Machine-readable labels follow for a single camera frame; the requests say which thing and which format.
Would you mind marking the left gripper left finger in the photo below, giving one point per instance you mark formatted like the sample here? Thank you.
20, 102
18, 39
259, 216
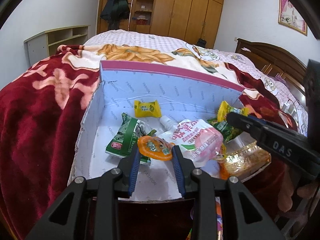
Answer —
129, 167

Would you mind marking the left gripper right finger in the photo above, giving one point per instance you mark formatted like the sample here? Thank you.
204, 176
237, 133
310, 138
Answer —
183, 168

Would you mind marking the pink white peach pouch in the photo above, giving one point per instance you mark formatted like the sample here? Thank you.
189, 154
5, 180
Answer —
198, 141

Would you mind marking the orange jelly cup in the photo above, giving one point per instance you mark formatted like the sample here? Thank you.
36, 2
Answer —
155, 148

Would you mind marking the orange noodle snack packet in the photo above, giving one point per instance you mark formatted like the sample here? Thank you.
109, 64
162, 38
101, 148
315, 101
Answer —
244, 163

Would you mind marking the yellow candy packet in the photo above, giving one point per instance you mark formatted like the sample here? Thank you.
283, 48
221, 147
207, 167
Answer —
147, 109

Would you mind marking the wooden headboard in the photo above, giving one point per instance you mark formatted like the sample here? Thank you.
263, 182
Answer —
273, 60

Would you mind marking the red floral blanket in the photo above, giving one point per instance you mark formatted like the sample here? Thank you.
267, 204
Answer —
41, 111

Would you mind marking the grey low shelf unit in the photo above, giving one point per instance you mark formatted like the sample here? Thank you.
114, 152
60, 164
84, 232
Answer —
45, 43

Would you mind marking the wooden wardrobe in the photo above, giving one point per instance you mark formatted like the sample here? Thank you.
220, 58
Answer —
194, 21

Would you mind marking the dark hanging jacket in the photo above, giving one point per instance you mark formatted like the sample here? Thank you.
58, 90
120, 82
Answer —
114, 11

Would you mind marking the framed wall picture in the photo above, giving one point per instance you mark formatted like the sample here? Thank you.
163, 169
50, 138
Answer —
290, 17

